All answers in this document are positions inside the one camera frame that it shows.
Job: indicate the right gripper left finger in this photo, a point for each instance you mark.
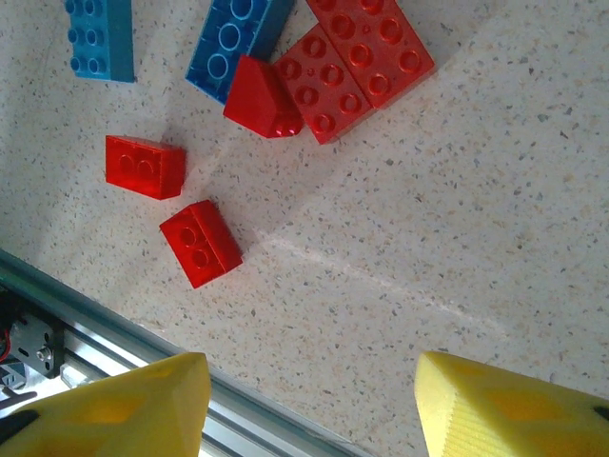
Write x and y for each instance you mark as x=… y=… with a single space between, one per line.
x=104 y=414

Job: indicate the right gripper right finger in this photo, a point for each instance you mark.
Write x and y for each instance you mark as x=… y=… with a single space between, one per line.
x=514 y=414

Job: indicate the small red lego brick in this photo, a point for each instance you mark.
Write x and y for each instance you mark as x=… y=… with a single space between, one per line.
x=202 y=245
x=143 y=166

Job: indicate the red sloped lego brick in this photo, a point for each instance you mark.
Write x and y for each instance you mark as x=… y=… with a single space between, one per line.
x=257 y=97

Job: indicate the large red lego brick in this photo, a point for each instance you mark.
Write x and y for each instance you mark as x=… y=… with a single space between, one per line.
x=323 y=90
x=376 y=47

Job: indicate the blue lego brick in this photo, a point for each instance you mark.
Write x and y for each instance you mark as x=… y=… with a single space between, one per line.
x=228 y=43
x=97 y=43

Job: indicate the aluminium frame rail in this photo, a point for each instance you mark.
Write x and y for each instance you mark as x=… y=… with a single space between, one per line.
x=104 y=347

